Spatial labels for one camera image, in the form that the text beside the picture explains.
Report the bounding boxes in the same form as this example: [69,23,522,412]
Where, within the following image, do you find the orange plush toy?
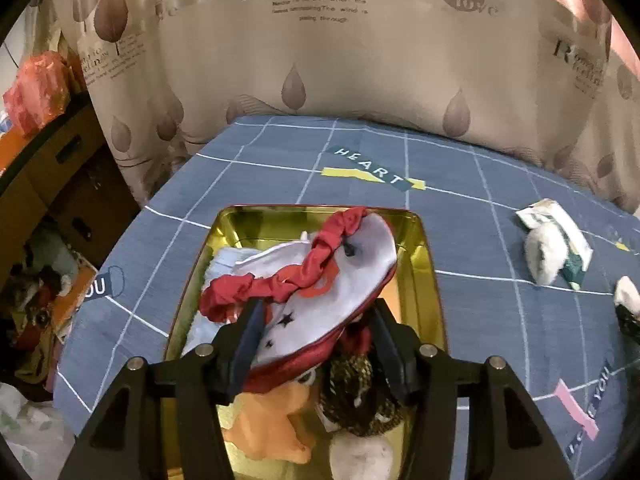
[222,377,322,464]

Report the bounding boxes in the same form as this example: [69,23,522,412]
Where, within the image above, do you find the wooden cabinet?
[0,95,142,281]

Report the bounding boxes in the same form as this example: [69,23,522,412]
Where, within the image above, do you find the gold tin box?
[160,205,449,480]

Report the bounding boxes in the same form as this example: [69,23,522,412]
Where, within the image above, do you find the beige leaf print curtain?
[50,0,640,211]

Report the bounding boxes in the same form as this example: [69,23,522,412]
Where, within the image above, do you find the red plastic bag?
[2,50,72,137]

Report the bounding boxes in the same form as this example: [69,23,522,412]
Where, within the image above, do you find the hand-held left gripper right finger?
[370,299,576,480]

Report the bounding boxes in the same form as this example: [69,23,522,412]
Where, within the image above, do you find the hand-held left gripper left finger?
[57,299,266,480]

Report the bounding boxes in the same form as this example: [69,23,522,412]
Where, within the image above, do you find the white plastic bag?
[0,382,77,480]

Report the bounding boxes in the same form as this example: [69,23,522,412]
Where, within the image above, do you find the white green tissue packet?
[515,199,594,290]

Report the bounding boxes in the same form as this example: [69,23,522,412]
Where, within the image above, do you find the dark sequin scrunchie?
[317,352,407,437]

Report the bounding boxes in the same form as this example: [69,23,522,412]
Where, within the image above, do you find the blue checked bed sheet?
[52,115,640,480]

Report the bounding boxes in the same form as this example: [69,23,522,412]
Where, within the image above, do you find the red white sleep mask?
[200,206,400,395]

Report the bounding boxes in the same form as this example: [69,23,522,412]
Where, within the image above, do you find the white black fluffy hair tie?
[613,276,640,347]

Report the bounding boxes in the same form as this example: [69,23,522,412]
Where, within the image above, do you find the pile of clutter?
[0,227,98,388]

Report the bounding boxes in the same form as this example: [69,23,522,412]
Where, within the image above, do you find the light blue cloth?
[181,247,252,357]

